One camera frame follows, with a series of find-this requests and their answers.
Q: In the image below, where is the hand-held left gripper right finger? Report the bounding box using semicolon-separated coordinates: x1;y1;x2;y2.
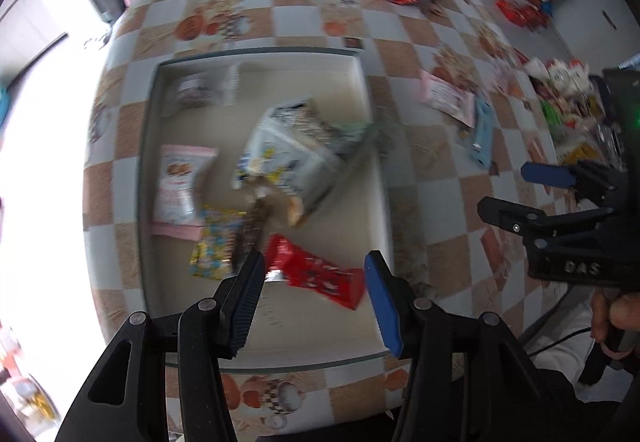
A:
364;249;591;442

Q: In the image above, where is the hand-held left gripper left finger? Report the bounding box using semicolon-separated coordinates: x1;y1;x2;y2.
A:
54;249;266;442

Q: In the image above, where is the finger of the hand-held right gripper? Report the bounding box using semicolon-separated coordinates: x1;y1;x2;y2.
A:
520;159;626;203
476;196;618;243

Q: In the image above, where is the yellow floral candy packet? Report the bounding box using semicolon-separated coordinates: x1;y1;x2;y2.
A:
189;205;248;280

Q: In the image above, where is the red snack packet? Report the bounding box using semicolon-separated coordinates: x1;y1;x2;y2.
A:
262;233;368;310

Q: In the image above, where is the brown bar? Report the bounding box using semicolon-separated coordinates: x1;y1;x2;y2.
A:
231;197;271;268

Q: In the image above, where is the pink biscuit packet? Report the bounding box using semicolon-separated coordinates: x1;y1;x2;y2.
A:
417;70;476;128
150;143;219;239

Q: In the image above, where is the white chip bag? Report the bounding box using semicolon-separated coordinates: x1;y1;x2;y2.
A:
232;98;371;225

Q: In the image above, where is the clear packet with dark candy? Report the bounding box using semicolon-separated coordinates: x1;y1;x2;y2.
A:
172;65;241;110

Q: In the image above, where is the green-rimmed tray box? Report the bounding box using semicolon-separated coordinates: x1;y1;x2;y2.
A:
137;47;396;368

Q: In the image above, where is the person's right hand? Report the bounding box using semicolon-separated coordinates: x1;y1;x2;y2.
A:
590;292;640;358

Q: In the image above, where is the heap of assorted snack packets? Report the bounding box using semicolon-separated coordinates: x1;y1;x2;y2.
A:
522;57;616;163

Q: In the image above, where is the blue snack packet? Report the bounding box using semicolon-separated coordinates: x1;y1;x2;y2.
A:
467;95;496;170

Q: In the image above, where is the white clothing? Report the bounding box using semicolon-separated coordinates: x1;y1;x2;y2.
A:
530;302;601;383

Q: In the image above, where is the person's dark clothing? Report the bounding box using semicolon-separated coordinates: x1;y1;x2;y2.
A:
525;367;640;442

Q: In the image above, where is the red basket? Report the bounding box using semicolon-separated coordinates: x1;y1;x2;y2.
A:
495;0;551;28

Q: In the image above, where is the black cable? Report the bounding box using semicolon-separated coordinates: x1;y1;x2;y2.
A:
525;322;596;355

